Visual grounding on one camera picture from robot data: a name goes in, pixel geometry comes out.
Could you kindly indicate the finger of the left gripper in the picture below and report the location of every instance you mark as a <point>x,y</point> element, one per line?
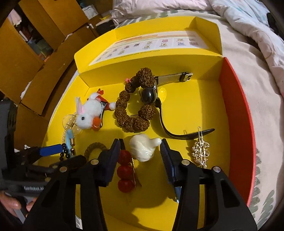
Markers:
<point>50,150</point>

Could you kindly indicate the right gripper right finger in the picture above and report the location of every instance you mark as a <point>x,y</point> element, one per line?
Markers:
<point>171,160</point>

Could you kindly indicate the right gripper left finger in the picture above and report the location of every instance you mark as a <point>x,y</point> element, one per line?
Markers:
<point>107,162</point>

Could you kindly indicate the white duck hair clip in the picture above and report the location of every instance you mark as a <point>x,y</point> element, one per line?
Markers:
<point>142,147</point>

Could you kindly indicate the red santa hat clip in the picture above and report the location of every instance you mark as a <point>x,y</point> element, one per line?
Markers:
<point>98,95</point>

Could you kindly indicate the person's left hand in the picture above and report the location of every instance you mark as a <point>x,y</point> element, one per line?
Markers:
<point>10,203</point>

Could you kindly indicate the red ball hair clip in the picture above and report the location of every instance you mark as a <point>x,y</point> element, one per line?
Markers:
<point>126,172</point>

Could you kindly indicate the silver rhinestone hair clip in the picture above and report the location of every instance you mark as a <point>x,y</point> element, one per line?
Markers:
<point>200,151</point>

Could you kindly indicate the pearl hair clip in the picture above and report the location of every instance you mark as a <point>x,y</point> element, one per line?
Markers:
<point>69,122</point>

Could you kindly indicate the white bunny plush clip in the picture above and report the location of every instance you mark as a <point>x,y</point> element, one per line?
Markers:
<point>87,112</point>

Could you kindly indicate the yellow cardboard box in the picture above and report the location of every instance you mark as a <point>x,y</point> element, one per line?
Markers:
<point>212,98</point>

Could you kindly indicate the wooden wardrobe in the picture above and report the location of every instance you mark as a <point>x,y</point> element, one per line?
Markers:
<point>38,42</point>

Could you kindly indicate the bedside cabinet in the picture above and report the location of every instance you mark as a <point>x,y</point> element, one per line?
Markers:
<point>99,25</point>

